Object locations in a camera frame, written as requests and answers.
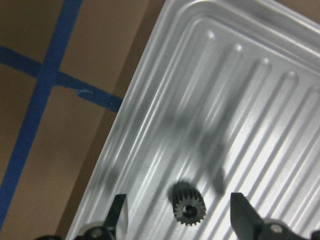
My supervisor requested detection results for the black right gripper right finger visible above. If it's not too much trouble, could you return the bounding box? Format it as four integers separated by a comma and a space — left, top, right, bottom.
230, 192, 264, 240

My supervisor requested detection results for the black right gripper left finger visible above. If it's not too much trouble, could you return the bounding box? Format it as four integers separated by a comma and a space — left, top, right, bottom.
103, 194, 129, 233

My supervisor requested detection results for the black bearing gear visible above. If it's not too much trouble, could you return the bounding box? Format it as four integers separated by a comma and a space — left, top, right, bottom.
171, 181, 207, 227

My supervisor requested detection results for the silver ribbed metal tray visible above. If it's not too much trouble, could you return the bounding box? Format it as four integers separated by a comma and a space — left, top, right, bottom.
66, 0, 320, 240

